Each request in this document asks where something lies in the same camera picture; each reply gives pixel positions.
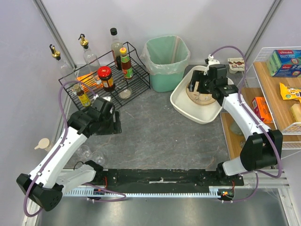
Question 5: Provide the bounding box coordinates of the floral ceramic plate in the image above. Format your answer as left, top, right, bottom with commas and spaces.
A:
186, 81, 216, 105

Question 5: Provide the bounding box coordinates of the small yellow label bottle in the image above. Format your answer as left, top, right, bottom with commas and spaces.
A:
73, 83, 91, 107

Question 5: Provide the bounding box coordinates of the glass jar with rice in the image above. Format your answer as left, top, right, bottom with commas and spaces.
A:
116, 80, 132, 99

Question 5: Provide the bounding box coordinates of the red lid sauce jar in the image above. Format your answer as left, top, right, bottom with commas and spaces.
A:
97, 66, 115, 92

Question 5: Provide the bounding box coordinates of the glass oil bottle gold spout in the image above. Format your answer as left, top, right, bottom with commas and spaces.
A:
78, 33, 100, 83

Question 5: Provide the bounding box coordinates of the yellow cap chili sauce bottle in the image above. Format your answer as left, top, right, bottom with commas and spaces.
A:
119, 47, 134, 80

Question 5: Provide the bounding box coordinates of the dark soy sauce bottle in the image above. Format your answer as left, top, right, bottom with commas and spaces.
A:
110, 27, 123, 71

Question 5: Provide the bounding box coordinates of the clear plastic cup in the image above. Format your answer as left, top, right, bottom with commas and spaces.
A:
91, 151, 105, 166
76, 145, 92, 160

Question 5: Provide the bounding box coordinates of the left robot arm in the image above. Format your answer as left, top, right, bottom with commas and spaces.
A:
16, 97, 121, 211

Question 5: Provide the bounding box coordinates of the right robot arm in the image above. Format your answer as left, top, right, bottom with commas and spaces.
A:
188, 64, 283, 178

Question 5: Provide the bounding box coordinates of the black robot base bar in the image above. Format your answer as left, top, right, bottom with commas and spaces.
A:
92, 169, 244, 194

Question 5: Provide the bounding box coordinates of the chocolate pudding cup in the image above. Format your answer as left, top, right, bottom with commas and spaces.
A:
228, 57, 245, 74

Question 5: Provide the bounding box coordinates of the white plastic basin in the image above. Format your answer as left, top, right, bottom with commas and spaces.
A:
170, 65, 223, 124

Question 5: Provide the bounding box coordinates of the clear trash bag liner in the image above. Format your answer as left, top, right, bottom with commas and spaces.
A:
141, 35, 190, 75

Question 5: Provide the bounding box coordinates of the green trash bin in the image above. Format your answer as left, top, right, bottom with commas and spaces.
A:
141, 35, 190, 92

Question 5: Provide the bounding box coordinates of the orange snack packet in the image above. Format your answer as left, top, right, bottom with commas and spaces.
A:
77, 73, 103, 91

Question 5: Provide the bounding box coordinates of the orange pink box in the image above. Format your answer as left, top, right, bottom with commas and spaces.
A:
252, 97, 273, 124

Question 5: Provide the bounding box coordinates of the beige pump soap bottle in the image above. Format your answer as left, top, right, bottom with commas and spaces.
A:
34, 138, 53, 152

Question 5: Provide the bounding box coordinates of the green sponge pack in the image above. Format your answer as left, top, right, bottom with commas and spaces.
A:
266, 49, 301, 78

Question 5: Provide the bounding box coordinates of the yellow snack bag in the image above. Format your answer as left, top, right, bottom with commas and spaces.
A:
279, 83, 301, 102

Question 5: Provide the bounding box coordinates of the yellow sponge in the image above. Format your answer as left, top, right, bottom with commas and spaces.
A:
290, 104, 301, 122

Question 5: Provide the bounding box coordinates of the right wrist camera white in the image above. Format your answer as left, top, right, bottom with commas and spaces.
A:
204, 54, 220, 75

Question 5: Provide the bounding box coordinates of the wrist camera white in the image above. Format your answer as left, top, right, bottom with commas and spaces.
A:
204, 54, 220, 75
93, 94, 111, 102

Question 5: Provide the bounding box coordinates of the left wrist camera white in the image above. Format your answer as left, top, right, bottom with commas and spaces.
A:
93, 94, 111, 102

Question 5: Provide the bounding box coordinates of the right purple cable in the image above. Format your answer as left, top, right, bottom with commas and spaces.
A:
210, 46, 283, 202

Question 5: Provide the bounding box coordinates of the purple cable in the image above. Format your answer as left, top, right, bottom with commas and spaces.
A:
23, 80, 127, 218
210, 46, 283, 202

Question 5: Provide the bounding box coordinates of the black wire rack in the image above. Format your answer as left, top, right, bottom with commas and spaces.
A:
59, 42, 151, 109

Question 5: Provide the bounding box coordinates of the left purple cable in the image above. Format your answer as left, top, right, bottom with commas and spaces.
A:
23, 80, 127, 218

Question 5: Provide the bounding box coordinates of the white wire shelf unit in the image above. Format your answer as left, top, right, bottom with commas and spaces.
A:
221, 46, 301, 169

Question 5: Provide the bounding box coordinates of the grey cable duct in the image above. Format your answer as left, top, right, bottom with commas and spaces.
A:
63, 186, 254, 197

